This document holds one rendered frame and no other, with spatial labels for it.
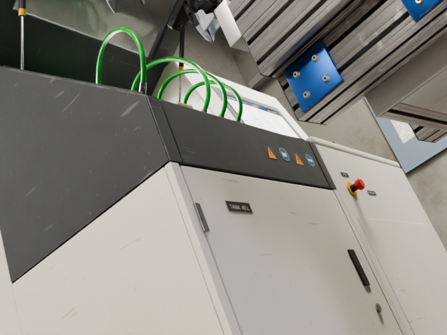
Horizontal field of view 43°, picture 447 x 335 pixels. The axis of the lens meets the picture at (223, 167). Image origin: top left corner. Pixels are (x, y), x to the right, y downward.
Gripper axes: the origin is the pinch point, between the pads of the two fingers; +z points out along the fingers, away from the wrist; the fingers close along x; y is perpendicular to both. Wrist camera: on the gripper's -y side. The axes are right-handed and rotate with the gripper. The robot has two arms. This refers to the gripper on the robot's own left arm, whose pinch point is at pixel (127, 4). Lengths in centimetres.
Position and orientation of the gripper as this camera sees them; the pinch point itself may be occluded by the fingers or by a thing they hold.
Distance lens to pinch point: 151.2
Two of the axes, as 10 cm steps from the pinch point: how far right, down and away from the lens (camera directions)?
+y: 5.3, 2.0, -8.3
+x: 8.2, -3.9, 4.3
